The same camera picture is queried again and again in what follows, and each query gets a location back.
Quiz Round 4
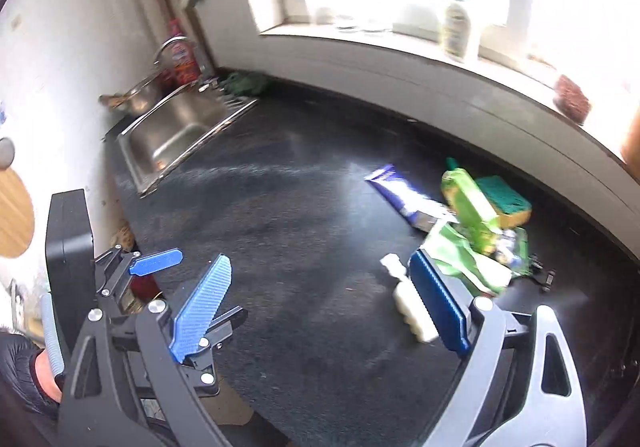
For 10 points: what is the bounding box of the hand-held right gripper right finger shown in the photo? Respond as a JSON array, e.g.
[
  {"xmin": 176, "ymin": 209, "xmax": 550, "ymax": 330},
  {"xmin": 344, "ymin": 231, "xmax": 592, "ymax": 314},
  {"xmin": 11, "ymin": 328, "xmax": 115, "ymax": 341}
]
[{"xmin": 409, "ymin": 248, "xmax": 589, "ymax": 447}]

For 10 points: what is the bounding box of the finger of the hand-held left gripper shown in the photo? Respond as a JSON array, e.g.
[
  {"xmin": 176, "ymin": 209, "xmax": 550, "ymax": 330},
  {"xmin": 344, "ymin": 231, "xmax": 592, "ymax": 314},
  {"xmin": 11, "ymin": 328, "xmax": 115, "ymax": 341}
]
[{"xmin": 92, "ymin": 246, "xmax": 184, "ymax": 311}]

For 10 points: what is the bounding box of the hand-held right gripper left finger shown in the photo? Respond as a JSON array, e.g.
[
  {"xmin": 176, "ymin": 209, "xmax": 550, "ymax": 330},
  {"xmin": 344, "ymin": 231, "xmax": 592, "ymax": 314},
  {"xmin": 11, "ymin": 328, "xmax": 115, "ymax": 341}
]
[{"xmin": 57, "ymin": 254, "xmax": 248, "ymax": 447}]

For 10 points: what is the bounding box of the white plastic bottle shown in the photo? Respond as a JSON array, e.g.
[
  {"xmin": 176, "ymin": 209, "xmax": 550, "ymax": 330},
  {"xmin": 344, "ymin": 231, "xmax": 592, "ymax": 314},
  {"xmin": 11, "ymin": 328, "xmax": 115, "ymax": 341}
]
[{"xmin": 379, "ymin": 253, "xmax": 442, "ymax": 344}]

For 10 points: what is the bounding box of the person's left forearm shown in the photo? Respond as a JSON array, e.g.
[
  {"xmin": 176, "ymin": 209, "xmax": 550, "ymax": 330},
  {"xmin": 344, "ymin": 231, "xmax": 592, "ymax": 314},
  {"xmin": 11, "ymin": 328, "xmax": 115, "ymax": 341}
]
[{"xmin": 0, "ymin": 331, "xmax": 67, "ymax": 430}]

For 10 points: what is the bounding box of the green and white plastic wrapper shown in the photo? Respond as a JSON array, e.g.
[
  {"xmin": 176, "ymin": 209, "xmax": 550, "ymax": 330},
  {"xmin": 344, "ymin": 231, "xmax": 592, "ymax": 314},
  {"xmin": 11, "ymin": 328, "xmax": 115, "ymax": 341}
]
[{"xmin": 421, "ymin": 221, "xmax": 514, "ymax": 296}]

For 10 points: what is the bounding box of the round bamboo mat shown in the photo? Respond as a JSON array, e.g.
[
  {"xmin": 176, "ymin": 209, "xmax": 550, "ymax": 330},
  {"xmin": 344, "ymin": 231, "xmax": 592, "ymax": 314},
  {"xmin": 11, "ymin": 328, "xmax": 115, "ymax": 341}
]
[{"xmin": 0, "ymin": 168, "xmax": 36, "ymax": 259}]

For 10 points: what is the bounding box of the green snack packet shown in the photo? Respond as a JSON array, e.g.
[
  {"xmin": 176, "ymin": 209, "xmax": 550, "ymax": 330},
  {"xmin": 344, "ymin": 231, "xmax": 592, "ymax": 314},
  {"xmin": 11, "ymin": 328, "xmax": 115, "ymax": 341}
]
[{"xmin": 440, "ymin": 158, "xmax": 502, "ymax": 249}]

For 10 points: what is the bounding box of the small black clip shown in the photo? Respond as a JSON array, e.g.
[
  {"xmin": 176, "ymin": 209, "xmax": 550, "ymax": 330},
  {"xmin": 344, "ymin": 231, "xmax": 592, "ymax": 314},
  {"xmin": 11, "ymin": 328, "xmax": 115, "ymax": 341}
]
[{"xmin": 524, "ymin": 253, "xmax": 557, "ymax": 292}]

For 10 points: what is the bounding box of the blue white tube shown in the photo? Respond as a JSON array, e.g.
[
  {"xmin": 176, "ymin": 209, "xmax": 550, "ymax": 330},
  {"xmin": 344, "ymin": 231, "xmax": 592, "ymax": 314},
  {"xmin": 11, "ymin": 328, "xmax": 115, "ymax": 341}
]
[{"xmin": 364, "ymin": 163, "xmax": 457, "ymax": 231}]

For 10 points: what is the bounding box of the green and yellow sponge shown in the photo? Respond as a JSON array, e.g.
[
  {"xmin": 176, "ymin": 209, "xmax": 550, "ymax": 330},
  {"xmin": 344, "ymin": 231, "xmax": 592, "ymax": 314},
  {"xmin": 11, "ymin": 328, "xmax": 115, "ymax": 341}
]
[{"xmin": 475, "ymin": 175, "xmax": 533, "ymax": 230}]

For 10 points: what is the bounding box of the stainless steel sink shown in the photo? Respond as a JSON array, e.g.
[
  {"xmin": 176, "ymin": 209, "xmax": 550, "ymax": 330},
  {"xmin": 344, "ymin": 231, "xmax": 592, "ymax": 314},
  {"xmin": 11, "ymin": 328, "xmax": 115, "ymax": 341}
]
[{"xmin": 116, "ymin": 83, "xmax": 261, "ymax": 198}]

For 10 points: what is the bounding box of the dark green cloth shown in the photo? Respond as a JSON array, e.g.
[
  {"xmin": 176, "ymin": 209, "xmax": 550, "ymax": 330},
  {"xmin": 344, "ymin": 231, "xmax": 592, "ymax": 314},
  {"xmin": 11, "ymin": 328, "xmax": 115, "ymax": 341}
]
[{"xmin": 219, "ymin": 71, "xmax": 272, "ymax": 96}]

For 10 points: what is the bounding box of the red detergent bottle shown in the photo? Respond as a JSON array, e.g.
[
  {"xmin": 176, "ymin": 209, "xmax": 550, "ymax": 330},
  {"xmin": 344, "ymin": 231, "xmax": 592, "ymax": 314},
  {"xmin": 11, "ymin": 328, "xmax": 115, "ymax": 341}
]
[{"xmin": 166, "ymin": 18, "xmax": 204, "ymax": 84}]

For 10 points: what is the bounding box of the chrome faucet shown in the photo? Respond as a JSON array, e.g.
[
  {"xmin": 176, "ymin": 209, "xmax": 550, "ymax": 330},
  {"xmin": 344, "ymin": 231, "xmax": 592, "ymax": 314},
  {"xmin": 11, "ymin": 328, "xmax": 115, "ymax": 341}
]
[{"xmin": 152, "ymin": 36, "xmax": 190, "ymax": 78}]

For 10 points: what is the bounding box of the brown scouring pad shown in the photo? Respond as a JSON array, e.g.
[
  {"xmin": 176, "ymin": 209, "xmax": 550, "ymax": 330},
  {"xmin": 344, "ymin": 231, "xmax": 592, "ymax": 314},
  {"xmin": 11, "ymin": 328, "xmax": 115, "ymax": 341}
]
[{"xmin": 552, "ymin": 73, "xmax": 594, "ymax": 124}]

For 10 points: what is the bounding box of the white squeeze bottle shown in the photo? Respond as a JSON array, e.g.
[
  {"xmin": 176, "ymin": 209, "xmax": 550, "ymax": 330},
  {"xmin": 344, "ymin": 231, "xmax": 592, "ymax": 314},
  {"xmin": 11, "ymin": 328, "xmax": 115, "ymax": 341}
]
[{"xmin": 439, "ymin": 0, "xmax": 487, "ymax": 64}]

